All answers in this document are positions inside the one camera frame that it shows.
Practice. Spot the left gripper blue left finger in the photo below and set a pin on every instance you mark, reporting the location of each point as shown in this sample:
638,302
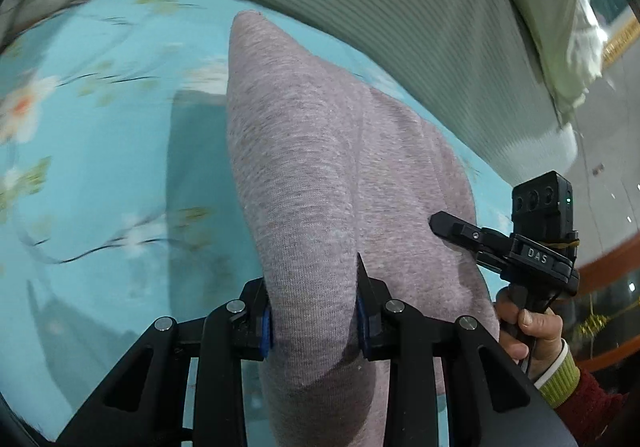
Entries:
179,382

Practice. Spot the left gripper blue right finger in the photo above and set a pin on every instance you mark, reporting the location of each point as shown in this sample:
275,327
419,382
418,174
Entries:
489,401

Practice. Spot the pink knit sweater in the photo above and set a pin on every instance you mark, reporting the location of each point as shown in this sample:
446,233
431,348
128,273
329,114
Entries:
333,175

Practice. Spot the red sleeve green cuff forearm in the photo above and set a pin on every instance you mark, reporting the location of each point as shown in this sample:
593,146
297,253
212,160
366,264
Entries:
592,416

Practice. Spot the person's right hand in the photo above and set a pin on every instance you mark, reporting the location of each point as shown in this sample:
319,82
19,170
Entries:
544,343

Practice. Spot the brown wooden furniture edge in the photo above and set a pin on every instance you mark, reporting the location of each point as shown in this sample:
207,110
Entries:
605,326

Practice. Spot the light blue floral bedsheet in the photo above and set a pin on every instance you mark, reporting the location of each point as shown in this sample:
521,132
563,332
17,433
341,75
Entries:
118,203

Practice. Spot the green striped quilt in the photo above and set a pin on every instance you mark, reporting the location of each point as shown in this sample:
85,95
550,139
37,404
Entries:
471,63

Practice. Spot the pale green pillow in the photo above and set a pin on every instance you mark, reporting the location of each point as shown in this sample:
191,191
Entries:
570,45

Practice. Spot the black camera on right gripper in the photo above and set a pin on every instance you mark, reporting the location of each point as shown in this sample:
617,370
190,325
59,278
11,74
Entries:
542,206

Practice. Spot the landscape painting gold frame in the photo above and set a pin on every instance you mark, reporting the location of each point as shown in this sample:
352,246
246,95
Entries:
619,24

